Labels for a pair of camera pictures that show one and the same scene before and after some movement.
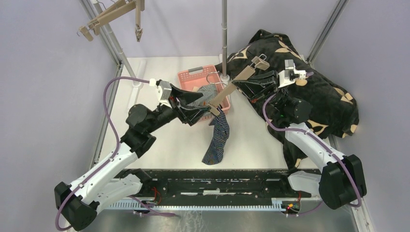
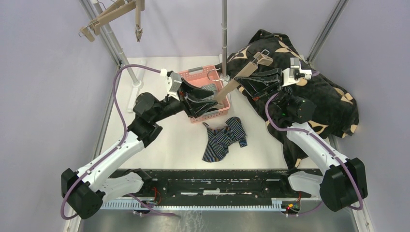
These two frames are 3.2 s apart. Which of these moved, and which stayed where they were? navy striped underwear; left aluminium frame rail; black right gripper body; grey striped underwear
Moved: navy striped underwear
Stayed: left aluminium frame rail; grey striped underwear; black right gripper body
